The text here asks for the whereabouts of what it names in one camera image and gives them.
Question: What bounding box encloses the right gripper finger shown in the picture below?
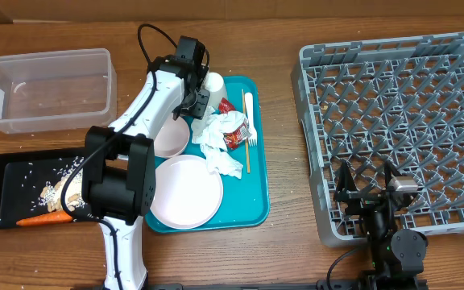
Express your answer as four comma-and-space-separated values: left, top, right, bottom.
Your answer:
336, 160, 356, 193
383, 159, 402, 189

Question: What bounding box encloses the white paper cup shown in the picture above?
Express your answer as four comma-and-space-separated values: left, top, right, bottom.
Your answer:
202, 72, 228, 109

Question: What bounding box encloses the white napkin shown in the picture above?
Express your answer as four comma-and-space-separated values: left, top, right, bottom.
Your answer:
191, 106, 243, 179

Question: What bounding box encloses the pink bowl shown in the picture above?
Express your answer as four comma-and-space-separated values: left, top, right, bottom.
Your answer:
154, 117, 190, 159

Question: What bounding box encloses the red snack wrapper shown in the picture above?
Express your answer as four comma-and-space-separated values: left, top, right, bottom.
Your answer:
218, 98, 251, 150

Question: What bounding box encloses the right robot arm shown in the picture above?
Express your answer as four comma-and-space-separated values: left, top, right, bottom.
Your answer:
325, 160, 429, 290

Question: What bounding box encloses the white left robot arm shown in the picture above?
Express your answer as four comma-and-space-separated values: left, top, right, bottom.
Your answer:
82, 36, 209, 289

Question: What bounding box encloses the grey dishwasher rack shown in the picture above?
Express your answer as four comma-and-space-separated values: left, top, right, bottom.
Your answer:
291, 32, 464, 247

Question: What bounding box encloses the black food waste tray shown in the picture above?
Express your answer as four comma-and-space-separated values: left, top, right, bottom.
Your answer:
0, 147, 84, 229

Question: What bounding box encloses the wooden chopstick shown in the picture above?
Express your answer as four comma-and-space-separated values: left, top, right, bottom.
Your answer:
241, 89, 251, 175

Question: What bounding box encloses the white plastic fork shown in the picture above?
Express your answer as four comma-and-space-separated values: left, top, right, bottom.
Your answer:
245, 92, 257, 147

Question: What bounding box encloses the teal serving tray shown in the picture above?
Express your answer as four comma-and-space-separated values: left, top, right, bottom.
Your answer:
143, 75, 271, 234

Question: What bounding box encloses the clear plastic bin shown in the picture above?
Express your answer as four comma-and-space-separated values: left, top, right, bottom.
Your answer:
0, 48, 117, 134

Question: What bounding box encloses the pink plate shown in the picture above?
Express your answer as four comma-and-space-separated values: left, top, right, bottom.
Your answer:
151, 155, 224, 230

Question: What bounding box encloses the rice and peanuts pile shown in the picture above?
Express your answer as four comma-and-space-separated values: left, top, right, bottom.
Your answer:
38, 161, 85, 212

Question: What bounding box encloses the orange carrot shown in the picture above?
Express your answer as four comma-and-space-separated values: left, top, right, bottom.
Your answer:
16, 211, 73, 226

